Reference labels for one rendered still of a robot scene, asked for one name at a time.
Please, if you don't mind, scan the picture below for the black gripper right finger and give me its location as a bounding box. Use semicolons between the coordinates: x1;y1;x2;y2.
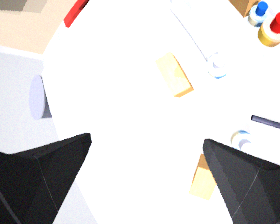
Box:
202;138;280;224

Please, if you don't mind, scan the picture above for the grey rod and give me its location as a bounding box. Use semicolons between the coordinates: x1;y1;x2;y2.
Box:
250;114;280;129

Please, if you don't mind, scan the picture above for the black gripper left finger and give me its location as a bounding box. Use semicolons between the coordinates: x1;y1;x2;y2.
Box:
0;132;92;224

